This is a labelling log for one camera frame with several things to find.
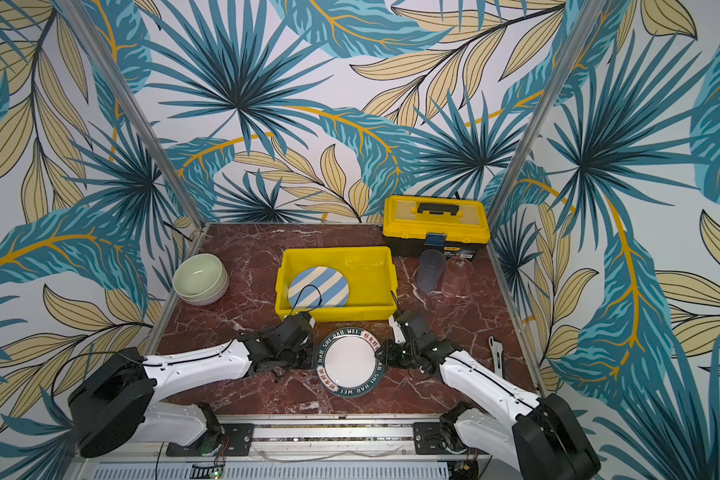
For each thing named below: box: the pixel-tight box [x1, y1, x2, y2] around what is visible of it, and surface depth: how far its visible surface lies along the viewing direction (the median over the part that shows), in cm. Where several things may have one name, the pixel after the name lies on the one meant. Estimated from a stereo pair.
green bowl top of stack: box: [172, 253, 223, 298], surface depth 97 cm
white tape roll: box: [488, 336, 503, 378], surface depth 90 cm
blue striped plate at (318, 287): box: [288, 266, 349, 309], surface depth 103 cm
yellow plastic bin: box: [275, 246, 398, 321], surface depth 103 cm
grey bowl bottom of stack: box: [177, 265, 229, 306], surface depth 93 cm
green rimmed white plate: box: [315, 327, 385, 397], surface depth 86 cm
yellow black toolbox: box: [383, 195, 491, 260], surface depth 101 cm
